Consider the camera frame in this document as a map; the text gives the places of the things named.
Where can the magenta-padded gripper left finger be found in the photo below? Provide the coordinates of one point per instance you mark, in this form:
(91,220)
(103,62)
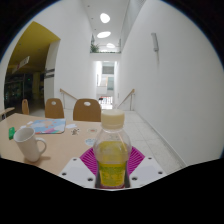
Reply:
(75,170)

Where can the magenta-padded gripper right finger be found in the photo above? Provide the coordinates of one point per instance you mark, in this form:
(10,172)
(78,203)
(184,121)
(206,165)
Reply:
(148,170)

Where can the clear bottle with yellow label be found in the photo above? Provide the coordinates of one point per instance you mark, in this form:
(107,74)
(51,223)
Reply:
(111,156)

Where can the round pale blue sticker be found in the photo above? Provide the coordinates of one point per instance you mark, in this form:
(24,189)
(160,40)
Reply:
(90,142)

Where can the white paper note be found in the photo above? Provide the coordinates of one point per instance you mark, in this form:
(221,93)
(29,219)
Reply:
(30,123)
(71,126)

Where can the colourful printed mouse pad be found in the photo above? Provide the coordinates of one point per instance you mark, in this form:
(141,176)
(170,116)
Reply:
(48,126)

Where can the white mug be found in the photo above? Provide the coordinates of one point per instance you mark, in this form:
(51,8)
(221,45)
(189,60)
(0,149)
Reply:
(26,143)

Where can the wooden chair with round hole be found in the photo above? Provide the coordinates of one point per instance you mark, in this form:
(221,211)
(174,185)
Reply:
(86,112)
(54,109)
(25,107)

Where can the green flat box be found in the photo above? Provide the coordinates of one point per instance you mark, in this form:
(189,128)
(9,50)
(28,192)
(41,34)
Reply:
(11,132)

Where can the wooden stair handrail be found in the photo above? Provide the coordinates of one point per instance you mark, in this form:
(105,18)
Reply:
(127,96)
(68,94)

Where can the light wooden side table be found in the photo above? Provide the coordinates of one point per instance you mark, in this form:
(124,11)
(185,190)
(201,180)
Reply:
(6,111)

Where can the dark shop shelf unit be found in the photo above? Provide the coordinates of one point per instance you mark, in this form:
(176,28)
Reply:
(15,90)

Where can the white and red hanging sign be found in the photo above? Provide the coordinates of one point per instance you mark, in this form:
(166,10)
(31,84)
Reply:
(20,64)

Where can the green potted plant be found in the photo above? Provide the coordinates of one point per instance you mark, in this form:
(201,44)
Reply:
(94,48)

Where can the group of round ceiling lights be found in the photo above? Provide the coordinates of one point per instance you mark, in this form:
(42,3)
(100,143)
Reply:
(103,34)

